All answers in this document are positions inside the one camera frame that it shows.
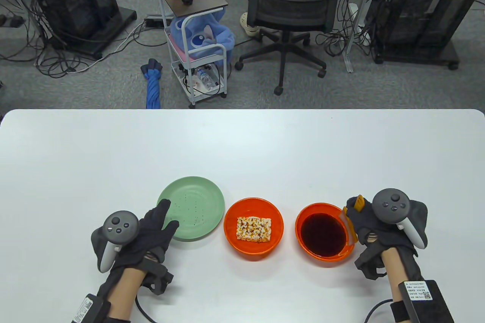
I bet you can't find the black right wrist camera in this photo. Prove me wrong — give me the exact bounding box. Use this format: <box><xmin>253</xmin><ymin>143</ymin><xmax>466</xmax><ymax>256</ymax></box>
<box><xmin>354</xmin><ymin>244</ymin><xmax>388</xmax><ymax>282</ymax></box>

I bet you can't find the grey controller on left glove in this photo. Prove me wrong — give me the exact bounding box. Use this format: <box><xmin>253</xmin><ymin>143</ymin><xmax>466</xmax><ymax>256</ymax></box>
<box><xmin>91</xmin><ymin>211</ymin><xmax>141</xmax><ymax>273</ymax></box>

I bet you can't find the white power strip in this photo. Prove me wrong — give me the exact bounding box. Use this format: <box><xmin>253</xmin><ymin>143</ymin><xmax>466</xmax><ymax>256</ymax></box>
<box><xmin>348</xmin><ymin>3</ymin><xmax>365</xmax><ymax>34</ymax></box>

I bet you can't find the white floor cable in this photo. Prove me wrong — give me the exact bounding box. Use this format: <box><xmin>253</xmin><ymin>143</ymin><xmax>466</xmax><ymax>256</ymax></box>
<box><xmin>67</xmin><ymin>23</ymin><xmax>147</xmax><ymax>73</ymax></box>

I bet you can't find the blue plush toy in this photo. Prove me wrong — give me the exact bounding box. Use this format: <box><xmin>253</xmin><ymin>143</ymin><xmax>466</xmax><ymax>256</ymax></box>
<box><xmin>169</xmin><ymin>8</ymin><xmax>236</xmax><ymax>63</ymax></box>

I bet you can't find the black office chair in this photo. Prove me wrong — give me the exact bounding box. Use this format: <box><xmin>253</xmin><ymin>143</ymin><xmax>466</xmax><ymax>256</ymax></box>
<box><xmin>235</xmin><ymin>0</ymin><xmax>349</xmax><ymax>96</ymax></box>

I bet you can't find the person's right forearm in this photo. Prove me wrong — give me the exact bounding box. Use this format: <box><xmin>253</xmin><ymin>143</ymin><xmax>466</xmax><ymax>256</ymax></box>
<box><xmin>380</xmin><ymin>250</ymin><xmax>419</xmax><ymax>323</ymax></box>

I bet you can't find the orange and white kitchen brush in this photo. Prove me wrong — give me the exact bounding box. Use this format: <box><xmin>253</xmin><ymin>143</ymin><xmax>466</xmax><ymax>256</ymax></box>
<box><xmin>343</xmin><ymin>194</ymin><xmax>365</xmax><ymax>246</ymax></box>

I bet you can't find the orange bowl with sauce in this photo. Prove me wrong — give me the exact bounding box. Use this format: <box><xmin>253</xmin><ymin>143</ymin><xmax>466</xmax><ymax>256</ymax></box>
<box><xmin>295</xmin><ymin>203</ymin><xmax>356</xmax><ymax>262</ymax></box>

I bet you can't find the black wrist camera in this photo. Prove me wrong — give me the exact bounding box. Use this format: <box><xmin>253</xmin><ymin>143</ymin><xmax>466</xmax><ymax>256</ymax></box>
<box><xmin>354</xmin><ymin>244</ymin><xmax>388</xmax><ymax>282</ymax></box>
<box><xmin>142</xmin><ymin>253</ymin><xmax>175</xmax><ymax>296</ymax></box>

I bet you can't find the clear water bottle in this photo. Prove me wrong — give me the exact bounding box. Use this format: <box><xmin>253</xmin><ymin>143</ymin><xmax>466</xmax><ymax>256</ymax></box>
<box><xmin>195</xmin><ymin>67</ymin><xmax>220</xmax><ymax>91</ymax></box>

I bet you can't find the black labelled box, left forearm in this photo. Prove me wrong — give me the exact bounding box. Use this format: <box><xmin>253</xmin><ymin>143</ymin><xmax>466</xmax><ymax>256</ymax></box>
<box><xmin>71</xmin><ymin>293</ymin><xmax>111</xmax><ymax>323</ymax></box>

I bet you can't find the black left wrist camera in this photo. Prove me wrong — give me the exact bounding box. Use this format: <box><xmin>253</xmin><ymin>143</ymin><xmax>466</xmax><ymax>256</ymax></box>
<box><xmin>142</xmin><ymin>253</ymin><xmax>175</xmax><ymax>296</ymax></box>

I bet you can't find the blue folded umbrella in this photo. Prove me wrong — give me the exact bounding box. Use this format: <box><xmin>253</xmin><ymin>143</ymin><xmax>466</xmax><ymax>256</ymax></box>
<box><xmin>141</xmin><ymin>58</ymin><xmax>164</xmax><ymax>110</ymax></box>

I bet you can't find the orange bowl with cracker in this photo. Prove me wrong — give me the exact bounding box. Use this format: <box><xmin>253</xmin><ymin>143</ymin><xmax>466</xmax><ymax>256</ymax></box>
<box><xmin>224</xmin><ymin>197</ymin><xmax>284</xmax><ymax>261</ymax></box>

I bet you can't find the black computer tower on stand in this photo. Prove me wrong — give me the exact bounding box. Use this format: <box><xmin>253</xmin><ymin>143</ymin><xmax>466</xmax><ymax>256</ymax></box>
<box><xmin>365</xmin><ymin>0</ymin><xmax>481</xmax><ymax>70</ymax></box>
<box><xmin>21</xmin><ymin>0</ymin><xmax>138</xmax><ymax>60</ymax></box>

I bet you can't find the white desk leg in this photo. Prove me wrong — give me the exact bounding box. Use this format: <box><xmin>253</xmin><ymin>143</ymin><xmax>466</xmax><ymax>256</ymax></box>
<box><xmin>342</xmin><ymin>0</ymin><xmax>380</xmax><ymax>73</ymax></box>

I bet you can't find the speckled square rice cracker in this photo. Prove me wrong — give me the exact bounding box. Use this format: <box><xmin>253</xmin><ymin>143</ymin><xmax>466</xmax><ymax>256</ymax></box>
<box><xmin>236</xmin><ymin>217</ymin><xmax>274</xmax><ymax>243</ymax></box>

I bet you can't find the black cable of box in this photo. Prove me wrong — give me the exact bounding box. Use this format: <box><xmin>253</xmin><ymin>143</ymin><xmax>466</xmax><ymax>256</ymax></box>
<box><xmin>365</xmin><ymin>298</ymin><xmax>394</xmax><ymax>323</ymax></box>
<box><xmin>134</xmin><ymin>296</ymin><xmax>153</xmax><ymax>323</ymax></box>

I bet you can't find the black cable of left box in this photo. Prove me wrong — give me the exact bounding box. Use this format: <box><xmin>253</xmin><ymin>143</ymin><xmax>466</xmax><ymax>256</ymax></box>
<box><xmin>134</xmin><ymin>296</ymin><xmax>153</xmax><ymax>323</ymax></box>

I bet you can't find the black cable of right box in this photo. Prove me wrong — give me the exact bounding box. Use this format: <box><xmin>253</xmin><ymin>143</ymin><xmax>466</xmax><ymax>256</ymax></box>
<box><xmin>365</xmin><ymin>298</ymin><xmax>394</xmax><ymax>323</ymax></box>

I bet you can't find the grey controller on right glove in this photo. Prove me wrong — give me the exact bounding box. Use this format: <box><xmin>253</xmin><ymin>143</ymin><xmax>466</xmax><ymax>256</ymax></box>
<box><xmin>372</xmin><ymin>188</ymin><xmax>427</xmax><ymax>250</ymax></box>

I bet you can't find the person's left forearm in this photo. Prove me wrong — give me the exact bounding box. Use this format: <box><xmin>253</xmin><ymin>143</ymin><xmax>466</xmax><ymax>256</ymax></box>
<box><xmin>99</xmin><ymin>267</ymin><xmax>147</xmax><ymax>323</ymax></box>

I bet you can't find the person's right hand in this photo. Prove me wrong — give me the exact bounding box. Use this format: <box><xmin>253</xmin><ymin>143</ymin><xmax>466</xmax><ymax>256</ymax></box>
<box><xmin>346</xmin><ymin>195</ymin><xmax>429</xmax><ymax>260</ymax></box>

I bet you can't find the person's left hand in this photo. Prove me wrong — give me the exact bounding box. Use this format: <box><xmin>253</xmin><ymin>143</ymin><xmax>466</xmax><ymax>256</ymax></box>
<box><xmin>113</xmin><ymin>199</ymin><xmax>180</xmax><ymax>268</ymax></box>

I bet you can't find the grey controller on glove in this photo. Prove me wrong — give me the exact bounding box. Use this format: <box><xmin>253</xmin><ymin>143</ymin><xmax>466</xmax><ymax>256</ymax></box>
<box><xmin>372</xmin><ymin>188</ymin><xmax>427</xmax><ymax>250</ymax></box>
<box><xmin>91</xmin><ymin>211</ymin><xmax>141</xmax><ymax>273</ymax></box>

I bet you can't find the dark brown sauce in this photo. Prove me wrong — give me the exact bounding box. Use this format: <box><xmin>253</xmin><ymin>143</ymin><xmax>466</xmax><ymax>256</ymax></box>
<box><xmin>300</xmin><ymin>213</ymin><xmax>347</xmax><ymax>257</ymax></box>

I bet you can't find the black labelled box, right forearm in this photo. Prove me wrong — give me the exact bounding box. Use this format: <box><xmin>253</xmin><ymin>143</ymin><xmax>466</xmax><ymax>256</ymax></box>
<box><xmin>398</xmin><ymin>280</ymin><xmax>455</xmax><ymax>323</ymax></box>

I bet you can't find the green plate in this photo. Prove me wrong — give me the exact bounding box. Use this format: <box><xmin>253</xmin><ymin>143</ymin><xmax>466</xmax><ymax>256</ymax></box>
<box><xmin>157</xmin><ymin>176</ymin><xmax>226</xmax><ymax>241</ymax></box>

